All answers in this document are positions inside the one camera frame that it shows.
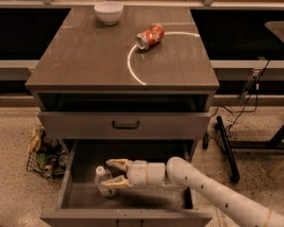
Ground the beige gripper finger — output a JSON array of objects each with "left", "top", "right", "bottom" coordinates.
[
  {"left": 106, "top": 159, "right": 132, "bottom": 172},
  {"left": 101, "top": 175, "right": 133, "bottom": 189}
]

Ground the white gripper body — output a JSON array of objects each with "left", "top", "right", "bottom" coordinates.
[{"left": 127, "top": 160, "right": 148, "bottom": 187}]

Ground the clear plastic water bottle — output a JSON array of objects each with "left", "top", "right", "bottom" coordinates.
[{"left": 95, "top": 166, "right": 116, "bottom": 198}]

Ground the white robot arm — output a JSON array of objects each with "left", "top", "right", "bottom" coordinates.
[{"left": 102, "top": 157, "right": 284, "bottom": 227}]

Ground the open middle drawer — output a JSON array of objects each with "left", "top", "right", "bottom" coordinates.
[{"left": 41, "top": 140, "right": 212, "bottom": 227}]

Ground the grey drawer cabinet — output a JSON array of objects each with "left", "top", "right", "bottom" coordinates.
[{"left": 25, "top": 5, "right": 221, "bottom": 227}]

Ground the closed upper drawer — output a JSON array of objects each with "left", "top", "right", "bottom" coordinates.
[{"left": 38, "top": 112, "right": 210, "bottom": 140}]

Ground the black stand leg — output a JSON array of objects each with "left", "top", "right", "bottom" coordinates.
[{"left": 217, "top": 116, "right": 240, "bottom": 183}]

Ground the crushed orange soda can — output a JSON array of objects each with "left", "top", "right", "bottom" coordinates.
[{"left": 135, "top": 24, "right": 165, "bottom": 50}]

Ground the white ceramic bowl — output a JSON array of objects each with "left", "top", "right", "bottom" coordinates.
[{"left": 94, "top": 1, "right": 124, "bottom": 25}]

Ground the wire basket with trash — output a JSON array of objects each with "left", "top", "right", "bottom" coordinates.
[{"left": 27, "top": 124, "right": 68, "bottom": 179}]

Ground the black cable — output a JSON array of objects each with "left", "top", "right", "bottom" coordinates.
[{"left": 207, "top": 60, "right": 272, "bottom": 144}]

